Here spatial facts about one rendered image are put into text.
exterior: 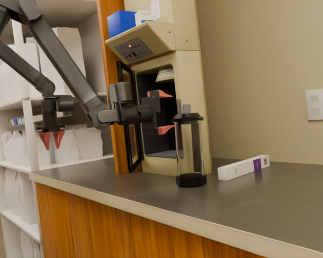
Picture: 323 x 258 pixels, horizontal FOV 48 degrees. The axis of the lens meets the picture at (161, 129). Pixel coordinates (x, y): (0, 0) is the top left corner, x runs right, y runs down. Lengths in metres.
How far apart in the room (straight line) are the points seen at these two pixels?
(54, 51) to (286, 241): 0.79
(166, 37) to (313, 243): 0.87
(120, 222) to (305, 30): 0.97
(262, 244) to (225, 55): 1.15
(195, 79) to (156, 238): 0.61
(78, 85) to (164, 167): 0.55
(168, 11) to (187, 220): 0.79
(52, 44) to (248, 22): 0.89
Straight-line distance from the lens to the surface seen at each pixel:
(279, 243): 0.73
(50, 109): 1.55
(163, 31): 1.33
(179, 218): 0.94
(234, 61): 1.72
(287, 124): 1.56
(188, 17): 1.42
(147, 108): 1.13
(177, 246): 1.03
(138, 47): 1.43
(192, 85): 1.37
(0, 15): 1.16
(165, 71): 1.44
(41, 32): 1.14
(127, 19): 1.48
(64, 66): 1.10
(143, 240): 1.18
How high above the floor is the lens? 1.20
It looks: 3 degrees down
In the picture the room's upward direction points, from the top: 6 degrees counter-clockwise
